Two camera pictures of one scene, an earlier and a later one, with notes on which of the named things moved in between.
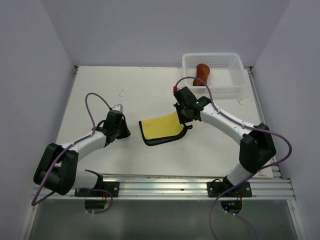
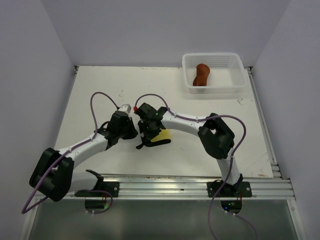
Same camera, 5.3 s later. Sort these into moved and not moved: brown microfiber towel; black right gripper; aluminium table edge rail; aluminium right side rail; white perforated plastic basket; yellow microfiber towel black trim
Moved: yellow microfiber towel black trim; black right gripper
Not moved: white perforated plastic basket; aluminium right side rail; aluminium table edge rail; brown microfiber towel
